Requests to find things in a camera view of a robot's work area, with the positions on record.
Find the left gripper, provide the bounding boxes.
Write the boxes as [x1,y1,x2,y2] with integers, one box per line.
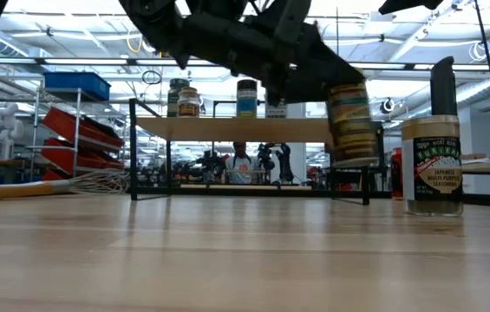
[181,0,367,107]

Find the white lid bagel seasoning jar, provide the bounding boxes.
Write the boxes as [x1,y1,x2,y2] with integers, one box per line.
[265,101,289,120]

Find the yellow lid spice jar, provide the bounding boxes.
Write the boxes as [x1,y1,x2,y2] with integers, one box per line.
[325,81,379,169]

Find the black lid oregano jar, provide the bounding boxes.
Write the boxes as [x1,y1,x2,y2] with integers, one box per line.
[236,79,258,119]

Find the small clear glass spice jar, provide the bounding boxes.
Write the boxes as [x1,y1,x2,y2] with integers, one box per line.
[176,86,201,119]

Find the green lid spice jar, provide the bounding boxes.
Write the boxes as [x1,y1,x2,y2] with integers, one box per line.
[167,77,192,118]

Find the tan lid furikake jar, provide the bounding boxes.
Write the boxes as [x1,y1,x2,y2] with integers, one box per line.
[401,114,465,218]

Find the person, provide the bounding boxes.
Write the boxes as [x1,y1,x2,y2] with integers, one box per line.
[225,141,257,185]

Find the red cola can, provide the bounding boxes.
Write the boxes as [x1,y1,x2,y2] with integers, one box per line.
[390,146,404,200]

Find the black overhead light bar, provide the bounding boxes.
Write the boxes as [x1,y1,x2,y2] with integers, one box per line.
[0,56,490,73]

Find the blue plastic bin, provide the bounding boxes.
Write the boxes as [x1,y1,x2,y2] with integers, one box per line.
[43,71,112,102]

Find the red plastic bin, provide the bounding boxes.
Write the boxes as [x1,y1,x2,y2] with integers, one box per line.
[42,168,67,182]
[42,107,125,152]
[39,137,125,171]

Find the metal storage rack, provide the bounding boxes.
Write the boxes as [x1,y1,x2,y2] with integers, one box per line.
[27,86,128,183]

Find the black ceiling cable reel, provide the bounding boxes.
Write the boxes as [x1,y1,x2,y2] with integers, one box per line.
[379,97,396,115]

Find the dark round-topped post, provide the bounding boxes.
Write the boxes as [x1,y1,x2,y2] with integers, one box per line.
[429,55,458,117]

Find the wooden shelf with black frame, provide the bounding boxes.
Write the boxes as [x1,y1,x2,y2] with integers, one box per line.
[127,98,371,207]

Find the black aluminium table frame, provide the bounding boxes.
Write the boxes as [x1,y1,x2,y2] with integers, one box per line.
[0,181,490,209]

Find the wire whisk with wooden handle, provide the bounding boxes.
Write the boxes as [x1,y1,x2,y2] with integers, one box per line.
[0,169,132,202]

